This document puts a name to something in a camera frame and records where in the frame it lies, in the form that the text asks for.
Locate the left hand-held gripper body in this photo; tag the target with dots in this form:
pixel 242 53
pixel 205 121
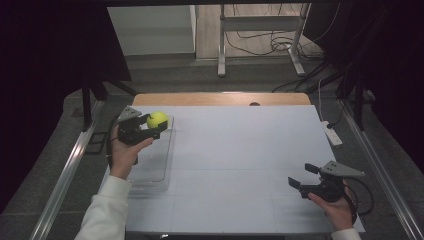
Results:
pixel 131 131

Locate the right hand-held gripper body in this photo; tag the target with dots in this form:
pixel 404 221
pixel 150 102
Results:
pixel 328 188

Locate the yellow-green tennis ball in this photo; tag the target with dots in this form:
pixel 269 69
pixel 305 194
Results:
pixel 156 119

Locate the clear plastic container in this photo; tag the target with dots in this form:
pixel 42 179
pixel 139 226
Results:
pixel 156 160

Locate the person's right hand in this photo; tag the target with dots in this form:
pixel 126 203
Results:
pixel 336 213

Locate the person's left hand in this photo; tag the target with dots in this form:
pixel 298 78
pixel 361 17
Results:
pixel 125 158

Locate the white power strip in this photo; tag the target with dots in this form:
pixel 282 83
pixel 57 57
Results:
pixel 331 134

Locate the wooden table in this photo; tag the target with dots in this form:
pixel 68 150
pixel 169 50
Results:
pixel 200 99

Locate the black metal stand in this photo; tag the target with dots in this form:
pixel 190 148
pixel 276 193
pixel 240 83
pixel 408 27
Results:
pixel 359 106
pixel 87 106

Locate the white board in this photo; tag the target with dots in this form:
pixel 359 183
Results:
pixel 233 150

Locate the dark round table grommet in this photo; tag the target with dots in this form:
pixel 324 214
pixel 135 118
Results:
pixel 254 104

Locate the white cabinet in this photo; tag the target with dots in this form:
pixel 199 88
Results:
pixel 150 30

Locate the black curtain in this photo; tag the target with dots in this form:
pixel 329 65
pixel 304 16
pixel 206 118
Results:
pixel 393 66
pixel 43 83

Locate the aluminium rail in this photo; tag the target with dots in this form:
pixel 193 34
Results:
pixel 63 180
pixel 383 180

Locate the grey metal desk frame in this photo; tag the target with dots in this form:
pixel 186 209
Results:
pixel 258 23

